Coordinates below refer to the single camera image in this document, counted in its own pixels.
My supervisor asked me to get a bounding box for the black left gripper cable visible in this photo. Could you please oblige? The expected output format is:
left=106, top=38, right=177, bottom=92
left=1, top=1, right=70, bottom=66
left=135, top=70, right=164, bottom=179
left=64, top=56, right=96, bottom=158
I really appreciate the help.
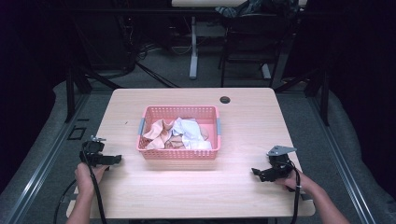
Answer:
left=52, top=148, right=108, bottom=224

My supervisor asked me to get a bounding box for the black floor cable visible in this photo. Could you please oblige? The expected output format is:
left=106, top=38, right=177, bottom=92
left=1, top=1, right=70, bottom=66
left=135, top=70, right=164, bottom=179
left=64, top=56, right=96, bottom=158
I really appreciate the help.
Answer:
left=135, top=61, right=181, bottom=89

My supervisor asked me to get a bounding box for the peach cloth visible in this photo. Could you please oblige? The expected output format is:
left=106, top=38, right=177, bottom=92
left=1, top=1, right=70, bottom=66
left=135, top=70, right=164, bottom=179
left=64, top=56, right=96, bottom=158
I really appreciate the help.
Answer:
left=142, top=119, right=210, bottom=150

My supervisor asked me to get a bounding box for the black chair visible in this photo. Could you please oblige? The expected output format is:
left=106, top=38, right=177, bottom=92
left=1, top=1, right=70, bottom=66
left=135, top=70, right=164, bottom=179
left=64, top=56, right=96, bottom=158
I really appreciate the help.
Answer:
left=218, top=11, right=289, bottom=89

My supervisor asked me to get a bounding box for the white desk leg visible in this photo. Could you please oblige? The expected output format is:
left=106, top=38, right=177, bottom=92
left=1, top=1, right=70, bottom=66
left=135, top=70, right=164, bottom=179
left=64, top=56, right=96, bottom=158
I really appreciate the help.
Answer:
left=189, top=16, right=200, bottom=80
left=261, top=63, right=273, bottom=80

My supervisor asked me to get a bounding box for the dark clothing pile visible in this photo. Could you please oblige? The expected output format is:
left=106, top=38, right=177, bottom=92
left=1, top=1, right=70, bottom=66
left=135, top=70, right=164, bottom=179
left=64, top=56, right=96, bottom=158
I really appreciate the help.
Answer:
left=214, top=0, right=301, bottom=19

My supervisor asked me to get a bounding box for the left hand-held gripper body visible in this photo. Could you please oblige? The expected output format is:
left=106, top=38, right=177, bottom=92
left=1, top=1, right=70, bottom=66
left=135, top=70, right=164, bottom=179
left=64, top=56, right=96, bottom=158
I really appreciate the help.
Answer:
left=79, top=134, right=108, bottom=168

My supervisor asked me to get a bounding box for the aluminium floor rail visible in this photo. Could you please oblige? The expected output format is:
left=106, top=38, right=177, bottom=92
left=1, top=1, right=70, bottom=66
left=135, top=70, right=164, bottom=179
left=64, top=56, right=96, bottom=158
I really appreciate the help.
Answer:
left=2, top=92, right=92, bottom=224
left=306, top=94, right=379, bottom=224

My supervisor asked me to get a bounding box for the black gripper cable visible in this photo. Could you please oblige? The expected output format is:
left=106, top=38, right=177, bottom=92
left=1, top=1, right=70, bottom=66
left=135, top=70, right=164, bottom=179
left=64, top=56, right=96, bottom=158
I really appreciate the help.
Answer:
left=52, top=148, right=108, bottom=224
left=288, top=161, right=303, bottom=224

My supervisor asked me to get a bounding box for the person's right hand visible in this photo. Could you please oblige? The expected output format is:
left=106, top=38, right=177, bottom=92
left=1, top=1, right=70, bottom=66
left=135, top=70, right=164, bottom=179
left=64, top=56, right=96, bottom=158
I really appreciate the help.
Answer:
left=275, top=168, right=314, bottom=192

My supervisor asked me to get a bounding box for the white desk top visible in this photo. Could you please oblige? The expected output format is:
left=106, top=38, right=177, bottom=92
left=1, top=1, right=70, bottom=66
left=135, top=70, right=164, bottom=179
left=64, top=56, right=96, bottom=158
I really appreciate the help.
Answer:
left=171, top=0, right=249, bottom=8

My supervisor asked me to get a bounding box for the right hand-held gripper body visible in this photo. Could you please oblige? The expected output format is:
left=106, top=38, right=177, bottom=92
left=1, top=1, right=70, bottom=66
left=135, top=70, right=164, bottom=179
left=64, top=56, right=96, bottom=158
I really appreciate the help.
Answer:
left=266, top=145, right=298, bottom=182

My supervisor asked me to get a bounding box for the white cloth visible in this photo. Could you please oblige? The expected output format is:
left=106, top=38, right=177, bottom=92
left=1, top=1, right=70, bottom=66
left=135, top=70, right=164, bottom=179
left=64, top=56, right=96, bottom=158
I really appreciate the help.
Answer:
left=171, top=117, right=213, bottom=151

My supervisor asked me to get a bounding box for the person's left hand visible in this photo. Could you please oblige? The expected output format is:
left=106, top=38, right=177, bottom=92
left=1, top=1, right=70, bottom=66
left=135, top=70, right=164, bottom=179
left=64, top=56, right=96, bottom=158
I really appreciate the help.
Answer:
left=74, top=161, right=110, bottom=198

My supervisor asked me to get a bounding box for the black frame post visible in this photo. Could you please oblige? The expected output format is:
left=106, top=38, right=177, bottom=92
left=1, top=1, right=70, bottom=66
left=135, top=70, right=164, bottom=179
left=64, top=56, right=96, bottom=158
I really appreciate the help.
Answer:
left=64, top=63, right=77, bottom=123

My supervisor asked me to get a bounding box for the pink plastic basket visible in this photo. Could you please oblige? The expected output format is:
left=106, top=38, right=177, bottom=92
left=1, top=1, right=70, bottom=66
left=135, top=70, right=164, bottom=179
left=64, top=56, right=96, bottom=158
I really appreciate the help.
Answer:
left=135, top=105, right=222, bottom=161

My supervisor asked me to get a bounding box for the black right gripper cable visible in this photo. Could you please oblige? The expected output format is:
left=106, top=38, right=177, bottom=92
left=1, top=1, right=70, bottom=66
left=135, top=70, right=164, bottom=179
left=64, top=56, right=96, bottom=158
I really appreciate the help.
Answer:
left=288, top=161, right=303, bottom=224

